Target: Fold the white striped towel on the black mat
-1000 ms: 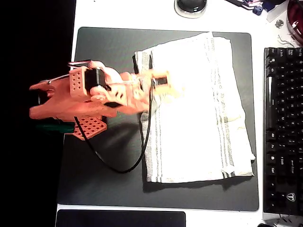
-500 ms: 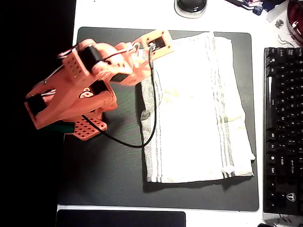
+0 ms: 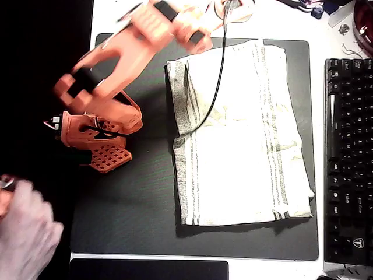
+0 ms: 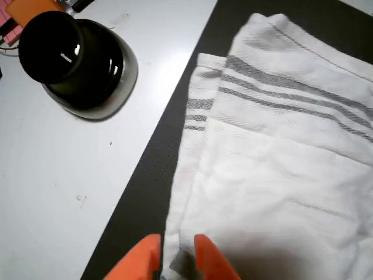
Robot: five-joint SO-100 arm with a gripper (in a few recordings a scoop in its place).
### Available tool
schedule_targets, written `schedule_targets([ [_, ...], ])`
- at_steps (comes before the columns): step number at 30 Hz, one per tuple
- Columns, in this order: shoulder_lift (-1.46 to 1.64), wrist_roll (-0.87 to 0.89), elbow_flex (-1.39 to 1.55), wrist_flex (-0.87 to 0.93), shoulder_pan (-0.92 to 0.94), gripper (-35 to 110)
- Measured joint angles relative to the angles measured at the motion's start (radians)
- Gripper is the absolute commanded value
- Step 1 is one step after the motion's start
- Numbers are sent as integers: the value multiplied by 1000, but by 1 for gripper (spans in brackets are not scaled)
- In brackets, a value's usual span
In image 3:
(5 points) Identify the white striped cloth towel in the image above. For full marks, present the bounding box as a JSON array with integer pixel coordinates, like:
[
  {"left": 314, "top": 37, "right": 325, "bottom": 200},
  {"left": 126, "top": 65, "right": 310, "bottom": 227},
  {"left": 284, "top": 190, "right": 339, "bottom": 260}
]
[{"left": 165, "top": 38, "right": 316, "bottom": 227}]

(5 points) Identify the person's hand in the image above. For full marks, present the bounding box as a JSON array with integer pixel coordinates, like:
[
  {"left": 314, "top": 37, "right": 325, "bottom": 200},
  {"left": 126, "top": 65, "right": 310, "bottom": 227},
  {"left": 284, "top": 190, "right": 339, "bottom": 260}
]
[{"left": 0, "top": 177, "right": 65, "bottom": 280}]

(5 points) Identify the white thread scrap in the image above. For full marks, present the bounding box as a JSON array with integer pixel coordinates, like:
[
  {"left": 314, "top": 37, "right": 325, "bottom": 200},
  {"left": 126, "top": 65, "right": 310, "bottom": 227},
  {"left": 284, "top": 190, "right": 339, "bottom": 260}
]
[{"left": 340, "top": 42, "right": 365, "bottom": 60}]

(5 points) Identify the dark red bowl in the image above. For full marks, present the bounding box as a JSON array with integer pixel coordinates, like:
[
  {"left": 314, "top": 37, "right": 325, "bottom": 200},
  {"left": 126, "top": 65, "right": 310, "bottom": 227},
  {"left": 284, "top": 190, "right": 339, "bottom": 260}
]
[{"left": 351, "top": 0, "right": 373, "bottom": 58}]

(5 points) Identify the black desk mat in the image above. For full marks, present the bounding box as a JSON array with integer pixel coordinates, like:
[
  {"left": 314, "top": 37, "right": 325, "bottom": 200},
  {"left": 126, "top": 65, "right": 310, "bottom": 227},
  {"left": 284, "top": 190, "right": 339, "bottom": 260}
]
[{"left": 69, "top": 33, "right": 320, "bottom": 262}]

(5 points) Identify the black keyboard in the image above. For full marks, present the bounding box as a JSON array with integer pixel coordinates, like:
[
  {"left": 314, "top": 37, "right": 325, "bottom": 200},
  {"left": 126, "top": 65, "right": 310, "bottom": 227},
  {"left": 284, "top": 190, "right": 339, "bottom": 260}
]
[{"left": 323, "top": 57, "right": 373, "bottom": 267}]

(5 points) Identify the black camera cable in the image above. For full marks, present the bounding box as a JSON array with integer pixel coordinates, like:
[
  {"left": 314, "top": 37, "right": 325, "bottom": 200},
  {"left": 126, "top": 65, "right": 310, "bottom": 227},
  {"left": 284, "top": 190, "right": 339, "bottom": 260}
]
[{"left": 84, "top": 5, "right": 230, "bottom": 138}]

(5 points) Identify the orange gripper camera mount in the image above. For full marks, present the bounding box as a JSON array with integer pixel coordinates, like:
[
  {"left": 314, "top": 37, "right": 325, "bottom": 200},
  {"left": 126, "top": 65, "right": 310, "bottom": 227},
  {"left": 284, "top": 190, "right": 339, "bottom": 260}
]
[{"left": 214, "top": 0, "right": 255, "bottom": 18}]

